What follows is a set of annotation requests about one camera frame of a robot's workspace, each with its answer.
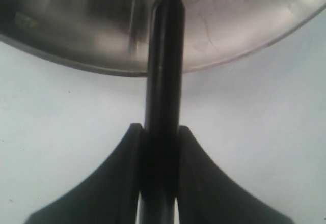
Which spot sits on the black handled kitchen knife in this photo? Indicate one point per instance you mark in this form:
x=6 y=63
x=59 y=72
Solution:
x=161 y=148

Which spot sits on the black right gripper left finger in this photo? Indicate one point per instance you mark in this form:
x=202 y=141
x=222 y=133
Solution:
x=109 y=195

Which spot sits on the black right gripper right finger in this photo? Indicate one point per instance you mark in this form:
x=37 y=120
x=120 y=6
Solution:
x=207 y=195

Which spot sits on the round steel plate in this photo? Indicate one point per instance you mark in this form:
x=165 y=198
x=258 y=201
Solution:
x=112 y=36

